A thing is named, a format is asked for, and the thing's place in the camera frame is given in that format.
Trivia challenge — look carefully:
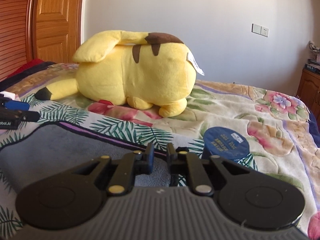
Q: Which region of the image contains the grey towel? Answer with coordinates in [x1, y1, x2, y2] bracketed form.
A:
[0, 121, 173, 193]

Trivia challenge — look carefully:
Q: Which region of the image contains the red dark pillow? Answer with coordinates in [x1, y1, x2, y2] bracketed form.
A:
[0, 59, 55, 91]

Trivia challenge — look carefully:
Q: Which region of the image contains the dark blue round container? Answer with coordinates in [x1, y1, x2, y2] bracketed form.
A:
[201, 127, 250, 162]

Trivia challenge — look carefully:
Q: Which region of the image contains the floral bed blanket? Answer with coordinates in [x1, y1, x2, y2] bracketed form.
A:
[8, 63, 319, 239]

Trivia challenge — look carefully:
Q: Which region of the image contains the wooden slatted headboard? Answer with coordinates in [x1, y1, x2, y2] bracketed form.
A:
[1, 0, 34, 80]

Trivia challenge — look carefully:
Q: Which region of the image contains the wooden door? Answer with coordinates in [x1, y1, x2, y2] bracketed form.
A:
[33, 0, 82, 63]

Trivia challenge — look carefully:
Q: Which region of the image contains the wooden side cabinet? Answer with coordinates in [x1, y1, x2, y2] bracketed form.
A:
[296, 68, 320, 126]

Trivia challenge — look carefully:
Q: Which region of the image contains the clutter on cabinet top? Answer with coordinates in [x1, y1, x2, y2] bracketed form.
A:
[304, 41, 320, 75]

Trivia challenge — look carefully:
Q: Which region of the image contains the yellow Pikachu plush toy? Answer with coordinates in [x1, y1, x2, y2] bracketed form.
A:
[35, 30, 204, 118]

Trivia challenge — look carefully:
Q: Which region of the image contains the white wall switch socket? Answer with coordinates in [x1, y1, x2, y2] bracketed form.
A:
[252, 23, 269, 37]

